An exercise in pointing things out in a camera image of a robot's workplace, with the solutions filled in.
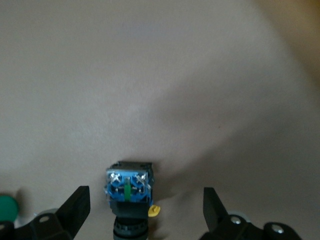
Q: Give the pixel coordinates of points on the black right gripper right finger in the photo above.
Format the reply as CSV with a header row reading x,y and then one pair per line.
x,y
215,215

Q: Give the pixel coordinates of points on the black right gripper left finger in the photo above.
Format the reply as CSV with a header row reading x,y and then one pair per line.
x,y
72,215

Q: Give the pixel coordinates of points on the yellow mushroom push button switch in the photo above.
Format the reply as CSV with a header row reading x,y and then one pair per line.
x,y
127,185

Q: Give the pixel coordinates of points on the green mushroom push button switch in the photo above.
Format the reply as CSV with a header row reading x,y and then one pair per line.
x,y
7,207

